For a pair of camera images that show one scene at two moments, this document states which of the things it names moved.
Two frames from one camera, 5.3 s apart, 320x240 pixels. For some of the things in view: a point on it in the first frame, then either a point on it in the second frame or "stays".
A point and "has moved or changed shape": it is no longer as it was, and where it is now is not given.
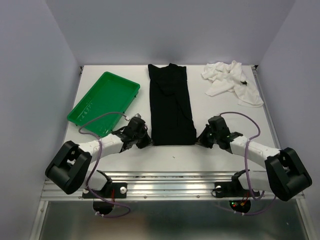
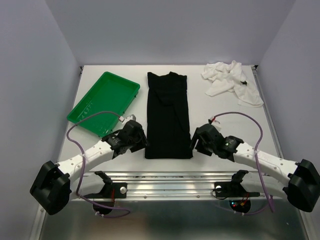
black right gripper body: (207, 143) to (206, 148)
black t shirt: (172, 120) has moved or changed shape
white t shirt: (228, 77) stays
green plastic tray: (109, 93) stays
